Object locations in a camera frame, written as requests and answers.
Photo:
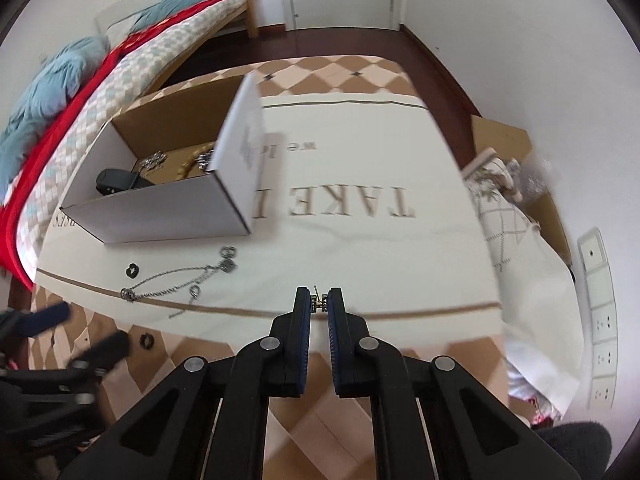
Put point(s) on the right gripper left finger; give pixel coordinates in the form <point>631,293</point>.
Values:
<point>290,365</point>

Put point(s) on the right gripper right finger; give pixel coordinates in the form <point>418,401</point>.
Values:
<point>350,376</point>

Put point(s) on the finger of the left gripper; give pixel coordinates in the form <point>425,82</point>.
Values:
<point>103,356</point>
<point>34,323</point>

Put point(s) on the black smart watch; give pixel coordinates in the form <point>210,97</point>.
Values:
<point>111,181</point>

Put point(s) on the silver chain cluster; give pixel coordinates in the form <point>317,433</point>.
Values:
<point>154,161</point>

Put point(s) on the black clover charm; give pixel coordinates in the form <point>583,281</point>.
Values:
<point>133,270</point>

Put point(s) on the checkered beige tablecloth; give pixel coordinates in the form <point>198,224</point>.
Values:
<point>359,192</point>

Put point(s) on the red blanket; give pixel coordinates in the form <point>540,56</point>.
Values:
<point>126,73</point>

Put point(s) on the white patterned bag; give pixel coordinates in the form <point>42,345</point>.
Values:
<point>540,312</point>

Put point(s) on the white cardboard box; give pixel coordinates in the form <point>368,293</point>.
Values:
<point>214,135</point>

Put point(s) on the bed with checkered sheet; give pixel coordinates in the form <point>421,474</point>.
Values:
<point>74,95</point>

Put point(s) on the blue quilt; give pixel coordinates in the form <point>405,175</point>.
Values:
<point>64,74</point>

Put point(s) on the brown cardboard box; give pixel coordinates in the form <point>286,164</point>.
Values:
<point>532,176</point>

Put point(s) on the black fuzzy object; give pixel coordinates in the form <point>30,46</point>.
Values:
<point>586,446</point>

